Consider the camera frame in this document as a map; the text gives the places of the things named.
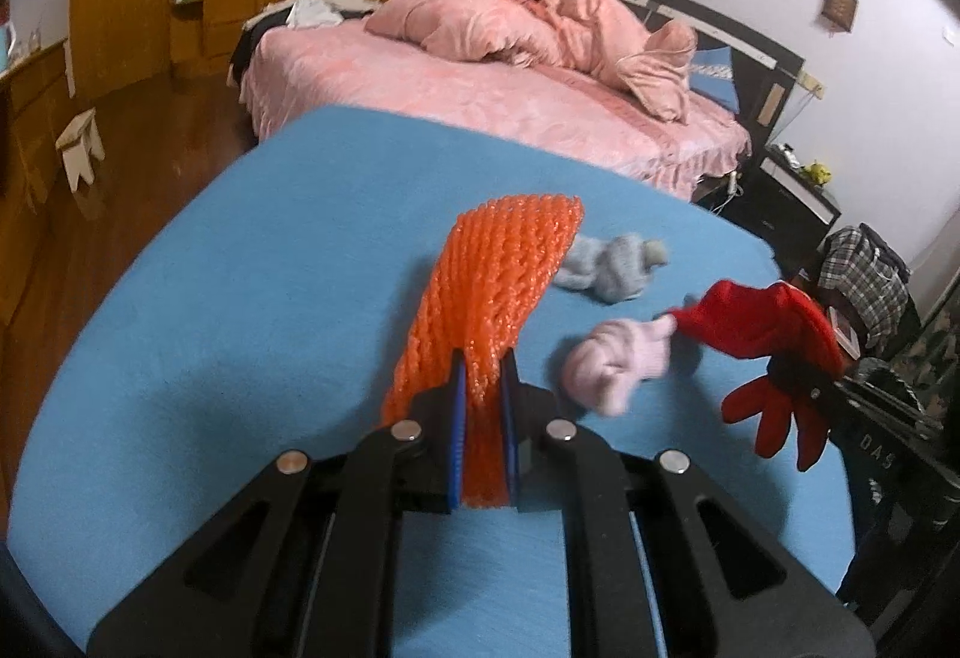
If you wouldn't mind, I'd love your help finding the black and white clothes pile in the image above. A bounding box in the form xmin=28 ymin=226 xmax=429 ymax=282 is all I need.
xmin=229 ymin=0 xmax=380 ymax=85

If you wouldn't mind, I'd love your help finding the leaf patterned sofa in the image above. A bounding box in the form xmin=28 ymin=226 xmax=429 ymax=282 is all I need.
xmin=892 ymin=305 xmax=960 ymax=404

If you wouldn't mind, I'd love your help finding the white wooden stool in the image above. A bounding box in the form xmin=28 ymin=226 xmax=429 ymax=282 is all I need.
xmin=56 ymin=109 xmax=106 ymax=194

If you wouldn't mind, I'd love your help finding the white power strip with cable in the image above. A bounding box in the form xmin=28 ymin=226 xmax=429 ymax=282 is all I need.
xmin=709 ymin=170 xmax=747 ymax=213

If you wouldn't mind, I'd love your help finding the light blue sock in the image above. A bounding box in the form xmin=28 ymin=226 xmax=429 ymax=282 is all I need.
xmin=553 ymin=234 xmax=668 ymax=306

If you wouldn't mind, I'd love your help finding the red glove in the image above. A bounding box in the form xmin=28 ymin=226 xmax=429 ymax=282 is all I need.
xmin=667 ymin=279 xmax=845 ymax=473

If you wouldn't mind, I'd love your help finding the wooden dresser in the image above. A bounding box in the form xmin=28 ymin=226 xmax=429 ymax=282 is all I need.
xmin=0 ymin=38 xmax=76 ymax=329

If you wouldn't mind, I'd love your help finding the pink quilt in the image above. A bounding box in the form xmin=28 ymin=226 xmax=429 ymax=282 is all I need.
xmin=365 ymin=0 xmax=698 ymax=122

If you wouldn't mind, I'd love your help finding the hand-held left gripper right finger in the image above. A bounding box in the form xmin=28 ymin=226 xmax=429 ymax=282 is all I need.
xmin=501 ymin=352 xmax=875 ymax=658

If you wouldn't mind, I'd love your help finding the orange foam net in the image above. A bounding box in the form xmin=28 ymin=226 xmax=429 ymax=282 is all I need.
xmin=379 ymin=194 xmax=586 ymax=510

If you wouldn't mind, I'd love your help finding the pale pink sock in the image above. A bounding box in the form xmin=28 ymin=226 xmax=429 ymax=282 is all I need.
xmin=562 ymin=316 xmax=677 ymax=417

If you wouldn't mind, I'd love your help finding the pink bathroom scale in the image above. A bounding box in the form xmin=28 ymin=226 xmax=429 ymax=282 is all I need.
xmin=825 ymin=305 xmax=863 ymax=359

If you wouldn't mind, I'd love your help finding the black white nightstand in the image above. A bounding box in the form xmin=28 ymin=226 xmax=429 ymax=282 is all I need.
xmin=739 ymin=143 xmax=842 ymax=258

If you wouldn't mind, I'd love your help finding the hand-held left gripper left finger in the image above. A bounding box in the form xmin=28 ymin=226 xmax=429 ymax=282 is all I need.
xmin=88 ymin=350 xmax=470 ymax=658

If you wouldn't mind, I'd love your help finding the plaid bag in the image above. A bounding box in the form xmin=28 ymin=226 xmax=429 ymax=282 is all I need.
xmin=817 ymin=224 xmax=912 ymax=359

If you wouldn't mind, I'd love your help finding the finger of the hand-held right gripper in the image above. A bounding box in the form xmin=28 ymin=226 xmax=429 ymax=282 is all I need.
xmin=766 ymin=356 xmax=842 ymax=416

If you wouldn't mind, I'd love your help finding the blue pillow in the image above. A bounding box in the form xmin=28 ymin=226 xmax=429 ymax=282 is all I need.
xmin=688 ymin=46 xmax=740 ymax=111

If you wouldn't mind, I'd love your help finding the bed with pink sheet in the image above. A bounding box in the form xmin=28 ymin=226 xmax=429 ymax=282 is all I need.
xmin=229 ymin=0 xmax=805 ymax=201

